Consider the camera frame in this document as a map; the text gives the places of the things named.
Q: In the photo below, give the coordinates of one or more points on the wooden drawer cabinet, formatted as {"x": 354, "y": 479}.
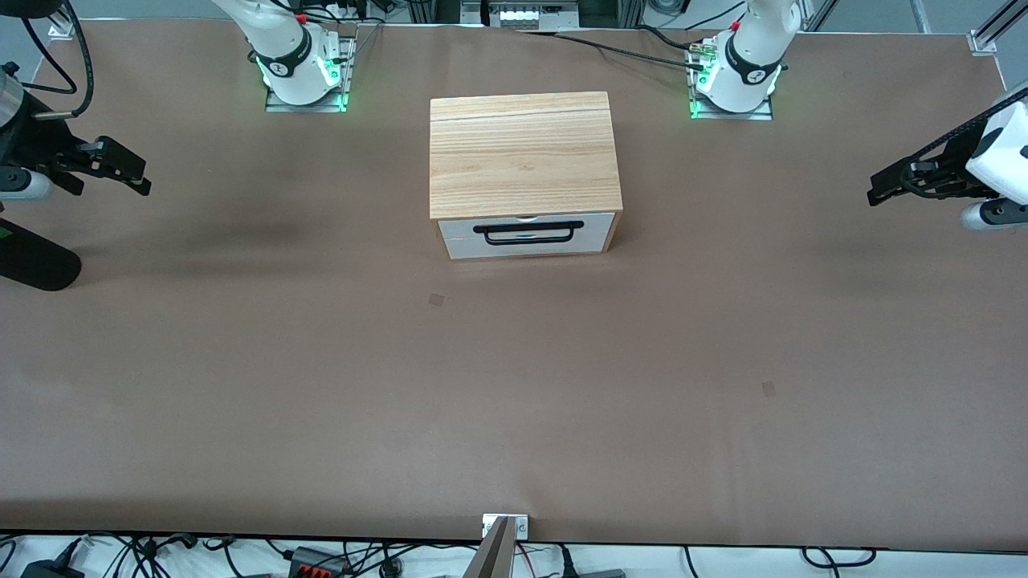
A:
{"x": 522, "y": 152}

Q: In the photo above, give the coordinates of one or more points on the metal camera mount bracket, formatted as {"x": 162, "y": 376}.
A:
{"x": 502, "y": 554}

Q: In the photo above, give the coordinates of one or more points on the black orange connector block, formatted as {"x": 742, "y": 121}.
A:
{"x": 317, "y": 562}

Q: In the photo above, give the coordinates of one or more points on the brown table mat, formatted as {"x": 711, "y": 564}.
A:
{"x": 514, "y": 401}

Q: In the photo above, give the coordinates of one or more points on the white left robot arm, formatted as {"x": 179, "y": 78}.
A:
{"x": 747, "y": 56}

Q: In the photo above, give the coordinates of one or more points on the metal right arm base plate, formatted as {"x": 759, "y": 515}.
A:
{"x": 347, "y": 72}

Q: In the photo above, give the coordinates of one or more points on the metal table corner bracket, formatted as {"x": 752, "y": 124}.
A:
{"x": 981, "y": 42}
{"x": 60, "y": 32}

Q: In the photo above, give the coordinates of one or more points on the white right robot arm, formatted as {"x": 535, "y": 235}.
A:
{"x": 289, "y": 56}

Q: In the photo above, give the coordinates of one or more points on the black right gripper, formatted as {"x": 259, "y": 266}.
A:
{"x": 34, "y": 143}

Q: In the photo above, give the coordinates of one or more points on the white power strip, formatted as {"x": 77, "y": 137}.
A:
{"x": 530, "y": 16}

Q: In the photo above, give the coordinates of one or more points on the black power adapter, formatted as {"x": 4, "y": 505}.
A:
{"x": 48, "y": 570}

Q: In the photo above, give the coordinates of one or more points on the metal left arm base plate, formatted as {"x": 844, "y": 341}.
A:
{"x": 731, "y": 116}

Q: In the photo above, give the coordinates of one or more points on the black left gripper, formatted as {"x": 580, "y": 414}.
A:
{"x": 952, "y": 157}

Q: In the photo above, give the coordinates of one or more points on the aluminium profile frame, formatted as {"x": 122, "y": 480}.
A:
{"x": 1004, "y": 20}

